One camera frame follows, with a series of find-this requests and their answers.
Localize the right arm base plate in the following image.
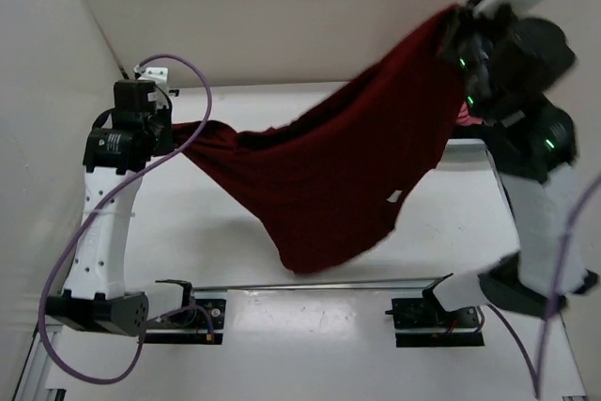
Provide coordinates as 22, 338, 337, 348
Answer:
385, 298, 485, 348

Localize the aluminium table edge rail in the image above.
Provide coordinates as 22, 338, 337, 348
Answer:
193, 275, 446, 292

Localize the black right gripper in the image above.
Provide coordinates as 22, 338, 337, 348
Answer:
431, 0, 515, 117

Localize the dark red t-shirt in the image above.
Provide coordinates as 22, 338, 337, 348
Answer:
173, 6, 465, 274

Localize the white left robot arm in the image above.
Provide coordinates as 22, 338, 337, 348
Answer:
44, 78, 197, 336

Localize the aluminium side frame rail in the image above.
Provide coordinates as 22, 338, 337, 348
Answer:
13, 328, 66, 401

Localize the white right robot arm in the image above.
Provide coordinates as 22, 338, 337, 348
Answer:
422, 0, 599, 326

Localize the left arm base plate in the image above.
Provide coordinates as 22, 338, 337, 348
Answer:
145, 290, 227, 346

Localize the pink t-shirt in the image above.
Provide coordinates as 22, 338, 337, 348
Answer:
455, 102, 485, 127

